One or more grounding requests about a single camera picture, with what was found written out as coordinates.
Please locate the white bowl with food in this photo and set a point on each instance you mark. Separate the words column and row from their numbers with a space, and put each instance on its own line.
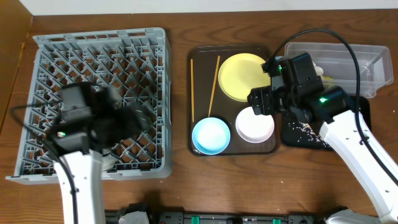
column 254, row 128

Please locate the black food waste tray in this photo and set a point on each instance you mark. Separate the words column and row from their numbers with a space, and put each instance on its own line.
column 364, row 108

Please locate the green orange snack wrapper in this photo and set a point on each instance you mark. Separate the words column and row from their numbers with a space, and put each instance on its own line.
column 327, row 81

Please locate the yellow round plate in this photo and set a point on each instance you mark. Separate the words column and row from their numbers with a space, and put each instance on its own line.
column 240, row 73

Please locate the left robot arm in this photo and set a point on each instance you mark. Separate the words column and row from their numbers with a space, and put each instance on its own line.
column 91, row 120

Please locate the rice food scraps pile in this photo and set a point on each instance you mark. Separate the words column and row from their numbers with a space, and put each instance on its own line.
column 295, row 134

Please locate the light blue bowl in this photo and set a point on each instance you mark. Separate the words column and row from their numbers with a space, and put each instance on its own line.
column 211, row 136

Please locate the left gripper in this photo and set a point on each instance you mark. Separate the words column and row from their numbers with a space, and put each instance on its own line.
column 137, row 113

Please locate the clear plastic waste bin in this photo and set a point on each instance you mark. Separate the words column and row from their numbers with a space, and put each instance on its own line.
column 375, row 64

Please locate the wooden chopstick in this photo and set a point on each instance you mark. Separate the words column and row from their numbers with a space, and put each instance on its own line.
column 214, row 85
column 192, row 89

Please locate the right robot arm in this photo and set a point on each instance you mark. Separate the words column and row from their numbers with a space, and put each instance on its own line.
column 298, row 91

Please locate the white napkin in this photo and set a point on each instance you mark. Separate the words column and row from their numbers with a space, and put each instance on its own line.
column 318, row 70

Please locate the white paper cup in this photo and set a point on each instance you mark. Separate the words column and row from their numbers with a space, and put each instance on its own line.
column 108, row 161

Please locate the grey plastic dish rack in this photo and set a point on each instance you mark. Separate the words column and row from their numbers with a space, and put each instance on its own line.
column 136, row 62

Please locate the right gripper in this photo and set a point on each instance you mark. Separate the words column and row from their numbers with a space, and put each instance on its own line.
column 259, row 101

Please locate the dark brown serving tray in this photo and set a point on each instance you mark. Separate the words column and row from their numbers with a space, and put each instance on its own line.
column 224, row 108

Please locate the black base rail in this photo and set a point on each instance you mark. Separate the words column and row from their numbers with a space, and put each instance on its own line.
column 180, row 216

